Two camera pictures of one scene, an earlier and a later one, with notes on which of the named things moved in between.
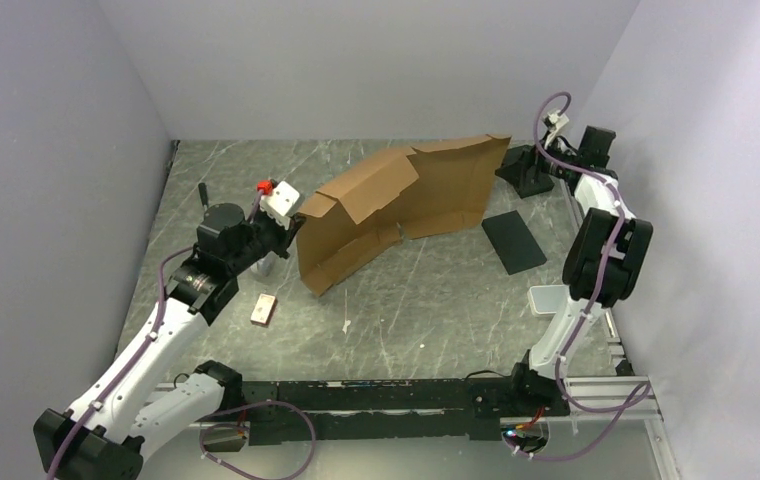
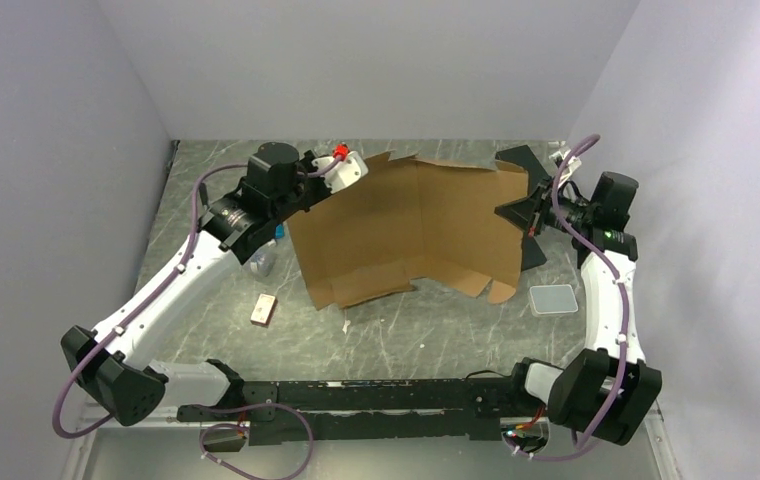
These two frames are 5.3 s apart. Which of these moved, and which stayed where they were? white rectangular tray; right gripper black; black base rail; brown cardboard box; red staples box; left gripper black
Moved: left gripper black; brown cardboard box; right gripper black
Stayed: white rectangular tray; red staples box; black base rail
